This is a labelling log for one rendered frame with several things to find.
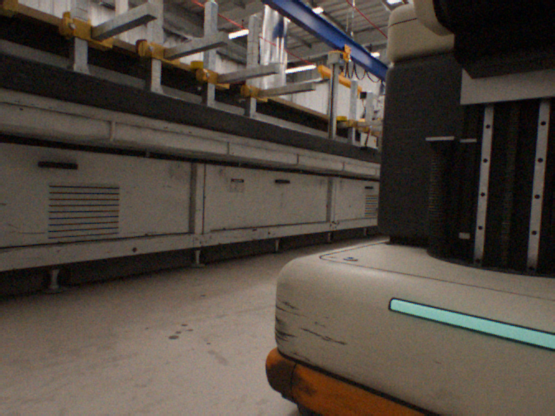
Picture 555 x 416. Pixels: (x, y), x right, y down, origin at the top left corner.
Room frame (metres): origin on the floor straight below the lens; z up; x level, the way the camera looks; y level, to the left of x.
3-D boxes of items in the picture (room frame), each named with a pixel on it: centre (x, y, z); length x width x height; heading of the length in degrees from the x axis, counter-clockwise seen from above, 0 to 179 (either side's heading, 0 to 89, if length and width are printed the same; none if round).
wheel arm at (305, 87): (1.68, 0.05, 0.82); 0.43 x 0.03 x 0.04; 52
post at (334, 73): (2.29, -0.31, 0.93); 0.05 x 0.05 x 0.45; 52
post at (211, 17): (1.51, 0.30, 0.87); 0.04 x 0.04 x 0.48; 52
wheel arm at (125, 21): (1.09, 0.50, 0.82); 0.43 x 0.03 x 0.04; 52
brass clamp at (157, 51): (1.33, 0.43, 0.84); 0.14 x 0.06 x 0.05; 142
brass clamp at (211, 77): (1.53, 0.28, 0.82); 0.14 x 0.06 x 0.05; 142
